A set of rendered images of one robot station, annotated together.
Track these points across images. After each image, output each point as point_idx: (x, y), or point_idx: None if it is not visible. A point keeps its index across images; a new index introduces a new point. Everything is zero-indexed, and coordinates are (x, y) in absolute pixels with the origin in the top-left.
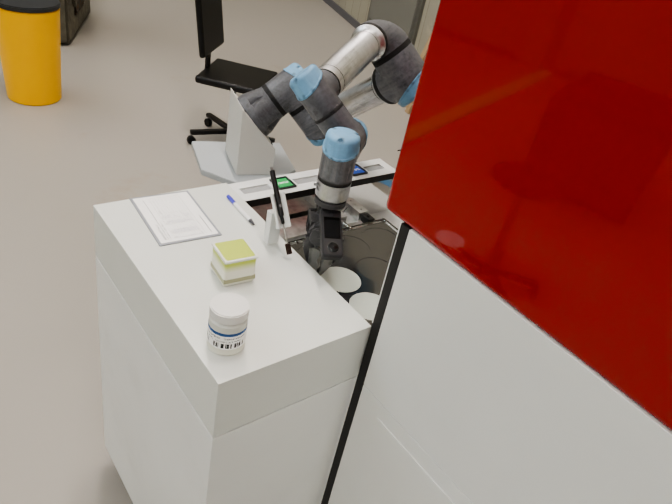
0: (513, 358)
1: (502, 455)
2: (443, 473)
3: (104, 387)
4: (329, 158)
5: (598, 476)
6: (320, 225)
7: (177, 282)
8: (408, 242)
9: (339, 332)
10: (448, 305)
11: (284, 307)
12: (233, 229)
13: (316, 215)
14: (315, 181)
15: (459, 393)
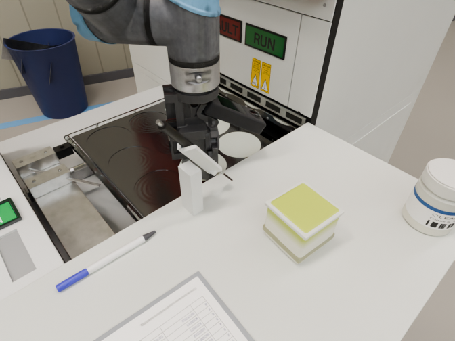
0: (405, 7)
1: (390, 74)
2: (358, 131)
3: None
4: (217, 15)
5: (428, 21)
6: (227, 116)
7: (359, 304)
8: (345, 4)
9: (333, 139)
10: (372, 21)
11: (326, 178)
12: (174, 258)
13: (188, 127)
14: (198, 76)
15: (372, 74)
